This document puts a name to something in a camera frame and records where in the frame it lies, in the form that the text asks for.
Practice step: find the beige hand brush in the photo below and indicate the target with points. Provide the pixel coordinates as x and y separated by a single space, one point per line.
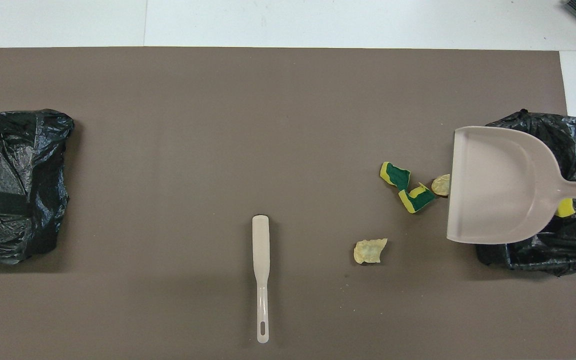
260 240

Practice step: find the green yellow sponge piece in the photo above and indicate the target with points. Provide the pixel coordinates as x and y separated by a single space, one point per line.
418 200
397 176

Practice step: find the beige foam lump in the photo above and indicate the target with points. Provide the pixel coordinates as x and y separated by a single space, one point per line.
440 185

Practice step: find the beige plastic dustpan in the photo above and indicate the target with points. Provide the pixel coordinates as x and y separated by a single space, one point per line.
498 190

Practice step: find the plain yellow sponge piece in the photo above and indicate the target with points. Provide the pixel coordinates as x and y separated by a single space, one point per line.
565 207

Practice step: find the black bag lined bin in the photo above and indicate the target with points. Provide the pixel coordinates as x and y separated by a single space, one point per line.
518 257
18 145

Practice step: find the brown table mat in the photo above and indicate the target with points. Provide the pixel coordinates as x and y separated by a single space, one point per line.
268 75

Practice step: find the pale yellow crumpled foam lump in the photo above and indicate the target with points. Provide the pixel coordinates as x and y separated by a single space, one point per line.
368 251

